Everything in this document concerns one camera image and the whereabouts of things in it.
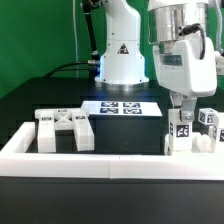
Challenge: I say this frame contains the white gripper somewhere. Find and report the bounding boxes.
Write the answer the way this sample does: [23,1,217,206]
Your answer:
[153,35,217,122]

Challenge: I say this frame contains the white chair seat part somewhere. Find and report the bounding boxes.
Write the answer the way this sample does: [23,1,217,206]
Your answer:
[164,132,212,156]

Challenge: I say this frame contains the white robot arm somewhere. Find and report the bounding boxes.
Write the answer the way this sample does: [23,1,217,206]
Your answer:
[95,0,224,122]

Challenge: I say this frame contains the white chair back part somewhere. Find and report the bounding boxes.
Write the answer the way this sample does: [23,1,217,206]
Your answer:
[35,108,95,153]

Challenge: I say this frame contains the right white tagged cube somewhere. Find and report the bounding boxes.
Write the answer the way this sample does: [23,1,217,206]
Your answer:
[198,108,215,125]

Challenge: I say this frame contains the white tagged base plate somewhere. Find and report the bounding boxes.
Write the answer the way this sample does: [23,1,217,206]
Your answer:
[81,101,162,117]

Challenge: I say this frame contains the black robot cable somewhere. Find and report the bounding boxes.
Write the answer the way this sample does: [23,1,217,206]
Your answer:
[44,61,100,79]

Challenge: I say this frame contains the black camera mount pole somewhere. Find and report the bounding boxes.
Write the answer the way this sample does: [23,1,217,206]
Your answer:
[81,0,100,60]

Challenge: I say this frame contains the thin white cable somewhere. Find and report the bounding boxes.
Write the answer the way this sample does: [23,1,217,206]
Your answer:
[72,0,80,79]

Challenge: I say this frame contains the white U-shaped fence frame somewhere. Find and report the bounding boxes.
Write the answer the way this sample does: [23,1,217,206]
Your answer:
[0,122,224,181]

